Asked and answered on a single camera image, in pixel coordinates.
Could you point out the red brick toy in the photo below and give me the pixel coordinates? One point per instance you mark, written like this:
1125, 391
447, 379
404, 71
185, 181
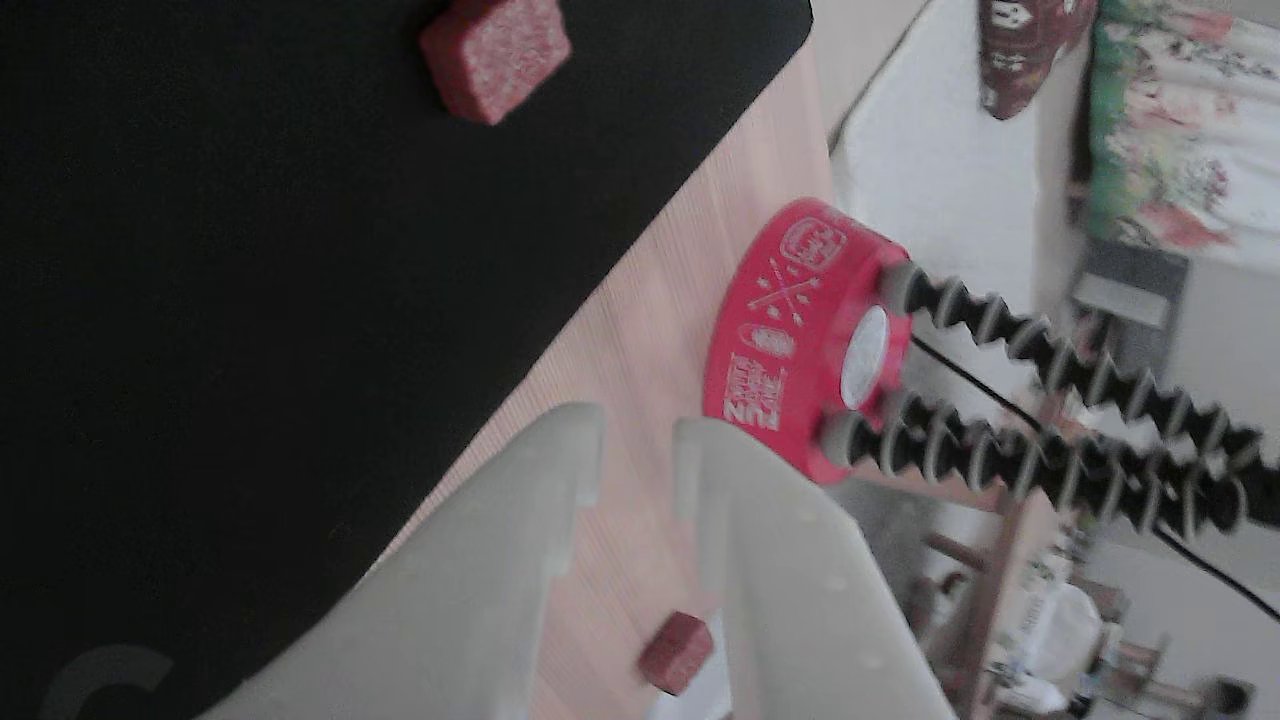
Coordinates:
495, 55

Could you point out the white bag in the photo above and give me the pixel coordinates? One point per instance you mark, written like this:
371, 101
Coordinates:
1060, 625

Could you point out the small dark red block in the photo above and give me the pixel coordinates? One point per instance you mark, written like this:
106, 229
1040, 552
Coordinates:
676, 652

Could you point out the black grey flexible tripod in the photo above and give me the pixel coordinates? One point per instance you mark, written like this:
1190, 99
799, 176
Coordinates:
1050, 460

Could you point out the black box with label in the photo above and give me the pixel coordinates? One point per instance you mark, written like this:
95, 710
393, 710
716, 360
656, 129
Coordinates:
1125, 285

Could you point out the black desk mat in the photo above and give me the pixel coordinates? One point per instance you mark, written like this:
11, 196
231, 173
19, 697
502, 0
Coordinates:
250, 300

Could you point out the red printed round tin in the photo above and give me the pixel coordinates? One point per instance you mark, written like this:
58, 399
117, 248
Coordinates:
790, 340

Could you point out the floral patterned cloth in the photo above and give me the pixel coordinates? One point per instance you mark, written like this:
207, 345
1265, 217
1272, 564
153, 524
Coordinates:
1180, 130

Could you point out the brown wooden rack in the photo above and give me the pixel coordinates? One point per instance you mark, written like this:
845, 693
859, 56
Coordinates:
1005, 580

